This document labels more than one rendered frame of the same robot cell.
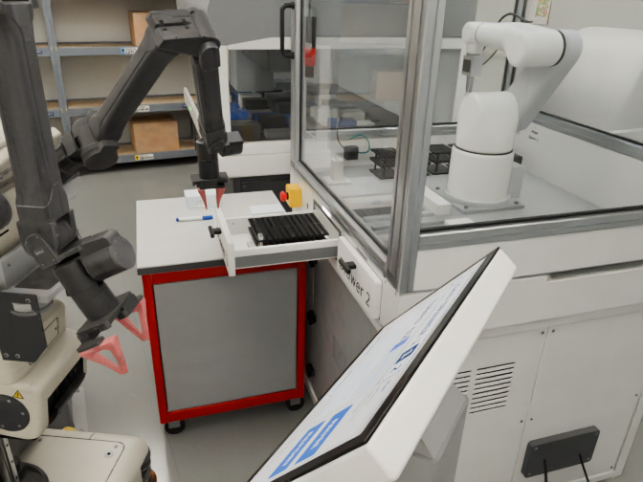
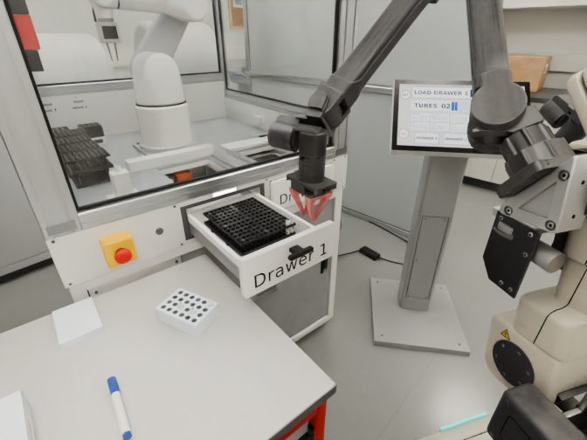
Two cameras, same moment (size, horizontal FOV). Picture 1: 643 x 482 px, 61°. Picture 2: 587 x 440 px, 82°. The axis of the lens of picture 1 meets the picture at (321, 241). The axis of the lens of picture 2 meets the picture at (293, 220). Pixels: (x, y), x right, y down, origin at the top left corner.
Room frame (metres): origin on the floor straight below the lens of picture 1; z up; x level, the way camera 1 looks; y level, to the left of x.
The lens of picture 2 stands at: (1.77, 0.96, 1.37)
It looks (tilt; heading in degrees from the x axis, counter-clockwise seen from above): 29 degrees down; 249
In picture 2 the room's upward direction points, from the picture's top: straight up
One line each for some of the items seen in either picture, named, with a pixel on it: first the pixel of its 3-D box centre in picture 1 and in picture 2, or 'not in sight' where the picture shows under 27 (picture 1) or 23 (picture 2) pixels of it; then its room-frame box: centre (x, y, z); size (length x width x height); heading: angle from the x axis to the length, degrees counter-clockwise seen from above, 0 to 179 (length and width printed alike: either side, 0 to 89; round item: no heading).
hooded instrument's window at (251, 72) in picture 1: (293, 71); not in sight; (3.36, 0.20, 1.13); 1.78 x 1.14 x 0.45; 18
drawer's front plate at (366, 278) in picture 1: (357, 274); (304, 186); (1.32, -0.10, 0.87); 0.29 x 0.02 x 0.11; 18
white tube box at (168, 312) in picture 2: not in sight; (188, 311); (1.79, 0.30, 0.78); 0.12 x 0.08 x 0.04; 132
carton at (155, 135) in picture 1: (153, 133); not in sight; (5.14, 1.64, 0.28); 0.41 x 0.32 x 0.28; 116
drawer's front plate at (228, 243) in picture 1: (224, 239); (291, 257); (1.52, 0.30, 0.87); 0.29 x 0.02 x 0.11; 18
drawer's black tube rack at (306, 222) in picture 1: (287, 234); (248, 227); (1.59, 0.11, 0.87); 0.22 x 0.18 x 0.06; 108
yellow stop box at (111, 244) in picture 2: (293, 195); (119, 249); (1.93, 0.11, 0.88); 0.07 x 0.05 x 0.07; 18
